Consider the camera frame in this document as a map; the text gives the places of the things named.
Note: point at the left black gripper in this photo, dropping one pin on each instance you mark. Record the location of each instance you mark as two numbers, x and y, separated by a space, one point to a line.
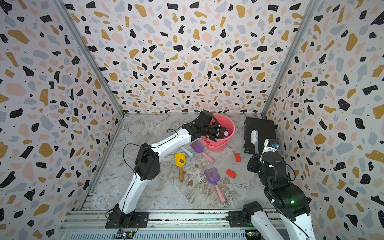
219 128

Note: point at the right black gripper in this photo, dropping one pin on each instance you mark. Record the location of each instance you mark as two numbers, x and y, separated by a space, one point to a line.
251 165

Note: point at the light blue trowel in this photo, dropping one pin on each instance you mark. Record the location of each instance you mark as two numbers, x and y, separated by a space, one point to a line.
190 154

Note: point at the yellow trowel wooden handle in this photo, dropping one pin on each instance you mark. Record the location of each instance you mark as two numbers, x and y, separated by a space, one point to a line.
180 161

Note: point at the purple trowel pink handle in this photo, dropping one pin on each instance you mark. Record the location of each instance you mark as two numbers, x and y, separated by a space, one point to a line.
224 133
213 178
199 148

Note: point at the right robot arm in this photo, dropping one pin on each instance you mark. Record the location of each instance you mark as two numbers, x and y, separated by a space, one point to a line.
288 200

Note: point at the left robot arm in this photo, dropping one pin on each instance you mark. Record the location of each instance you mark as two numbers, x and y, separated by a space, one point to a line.
147 163

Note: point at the pink plastic bucket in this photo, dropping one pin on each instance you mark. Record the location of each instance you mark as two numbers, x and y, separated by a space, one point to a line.
220 145

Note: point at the red block near bucket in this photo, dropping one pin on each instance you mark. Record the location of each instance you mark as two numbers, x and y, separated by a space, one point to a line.
238 157

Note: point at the red block front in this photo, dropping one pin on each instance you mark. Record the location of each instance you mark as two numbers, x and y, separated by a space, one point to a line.
231 174

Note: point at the black case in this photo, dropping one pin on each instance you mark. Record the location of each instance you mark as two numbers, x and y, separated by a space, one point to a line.
266 130

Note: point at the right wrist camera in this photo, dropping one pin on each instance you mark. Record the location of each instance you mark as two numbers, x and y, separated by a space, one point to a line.
270 145

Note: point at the purple trowel pink handle back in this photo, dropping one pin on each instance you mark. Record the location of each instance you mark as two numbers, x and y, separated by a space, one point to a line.
199 148

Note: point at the purple trowel pink handle front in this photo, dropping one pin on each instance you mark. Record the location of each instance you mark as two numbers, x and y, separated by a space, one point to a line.
213 178

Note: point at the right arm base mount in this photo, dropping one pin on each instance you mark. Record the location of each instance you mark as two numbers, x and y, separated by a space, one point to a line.
239 219

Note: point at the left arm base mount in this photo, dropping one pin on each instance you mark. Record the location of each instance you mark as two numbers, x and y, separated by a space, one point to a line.
131 221

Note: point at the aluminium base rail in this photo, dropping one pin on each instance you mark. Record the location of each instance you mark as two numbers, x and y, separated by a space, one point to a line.
176 225

